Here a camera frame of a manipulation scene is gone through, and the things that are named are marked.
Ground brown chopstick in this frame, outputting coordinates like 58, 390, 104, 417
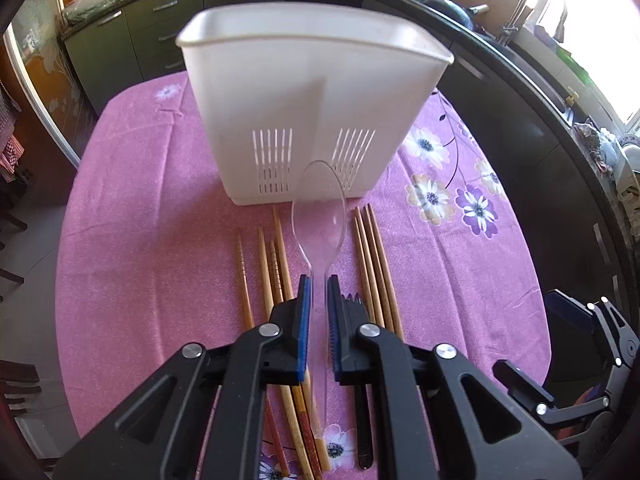
354, 214, 375, 322
355, 208, 385, 326
363, 204, 395, 332
368, 204, 405, 340

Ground pink floral tablecloth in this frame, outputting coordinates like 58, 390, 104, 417
54, 70, 552, 480

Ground red-patterned wooden chopstick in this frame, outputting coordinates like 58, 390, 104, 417
268, 240, 322, 479

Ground green kitchen cabinets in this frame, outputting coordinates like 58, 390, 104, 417
60, 0, 302, 116

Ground long light wooden chopstick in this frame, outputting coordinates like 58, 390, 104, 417
272, 206, 331, 471

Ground chrome sink faucet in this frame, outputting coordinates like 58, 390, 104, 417
498, 0, 528, 46

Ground clear plastic spoon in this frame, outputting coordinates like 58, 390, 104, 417
292, 160, 346, 438

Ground dark pan by sink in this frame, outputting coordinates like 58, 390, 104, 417
424, 0, 489, 30

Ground white plastic utensil holder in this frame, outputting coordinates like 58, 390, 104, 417
176, 2, 454, 206

